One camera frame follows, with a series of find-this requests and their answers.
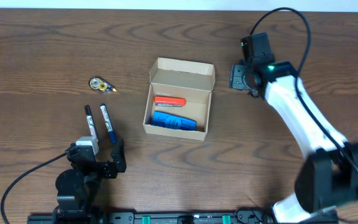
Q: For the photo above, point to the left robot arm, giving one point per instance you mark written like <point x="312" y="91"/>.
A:
<point x="77" y="187"/>

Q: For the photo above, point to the cardboard box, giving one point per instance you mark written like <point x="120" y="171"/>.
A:
<point x="192" y="81"/>

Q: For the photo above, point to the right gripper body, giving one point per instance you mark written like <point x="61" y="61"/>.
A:
<point x="237" y="77"/>

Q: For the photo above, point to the correction tape dispenser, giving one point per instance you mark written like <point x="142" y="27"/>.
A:
<point x="98" y="83"/>

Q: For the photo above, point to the blue plastic tool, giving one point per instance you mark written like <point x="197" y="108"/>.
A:
<point x="171" y="121"/>

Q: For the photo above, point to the black mounting rail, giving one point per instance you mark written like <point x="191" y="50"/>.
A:
<point x="238" y="217"/>

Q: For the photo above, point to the blue whiteboard marker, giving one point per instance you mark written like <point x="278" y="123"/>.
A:
<point x="108" y="123"/>

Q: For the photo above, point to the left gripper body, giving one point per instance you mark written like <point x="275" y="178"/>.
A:
<point x="97" y="166"/>

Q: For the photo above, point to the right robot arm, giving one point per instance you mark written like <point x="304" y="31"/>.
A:
<point x="329" y="176"/>

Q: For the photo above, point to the black whiteboard marker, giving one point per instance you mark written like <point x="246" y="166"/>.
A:
<point x="89" y="118"/>

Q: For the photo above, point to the red stapler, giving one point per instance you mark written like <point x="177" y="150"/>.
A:
<point x="169" y="101"/>

